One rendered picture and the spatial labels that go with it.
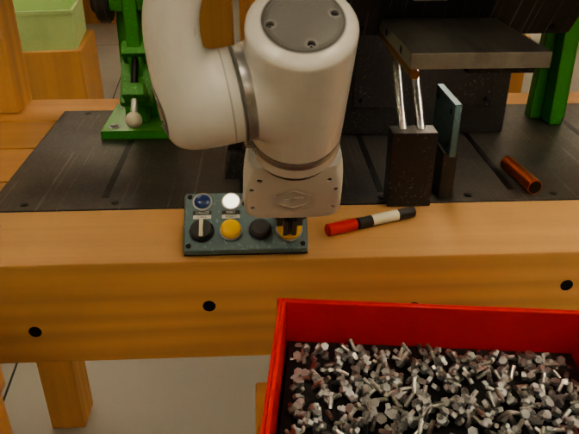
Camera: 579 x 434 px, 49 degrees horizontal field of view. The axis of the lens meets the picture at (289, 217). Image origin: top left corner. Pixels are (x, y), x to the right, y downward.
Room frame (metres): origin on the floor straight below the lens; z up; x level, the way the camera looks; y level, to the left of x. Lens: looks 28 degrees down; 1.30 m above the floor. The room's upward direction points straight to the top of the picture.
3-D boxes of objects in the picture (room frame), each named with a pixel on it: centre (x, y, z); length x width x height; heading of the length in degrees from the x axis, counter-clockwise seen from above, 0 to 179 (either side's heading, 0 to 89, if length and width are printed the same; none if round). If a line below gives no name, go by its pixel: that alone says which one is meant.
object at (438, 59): (0.90, -0.21, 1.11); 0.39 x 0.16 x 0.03; 3
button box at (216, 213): (0.69, 0.05, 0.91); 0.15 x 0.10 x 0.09; 93
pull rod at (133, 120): (1.02, 0.26, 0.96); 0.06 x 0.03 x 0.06; 3
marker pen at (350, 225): (0.72, -0.11, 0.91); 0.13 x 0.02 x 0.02; 114
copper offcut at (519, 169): (0.86, -0.34, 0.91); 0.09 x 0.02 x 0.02; 9
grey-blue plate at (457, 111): (0.84, -0.22, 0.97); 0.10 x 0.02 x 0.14; 3
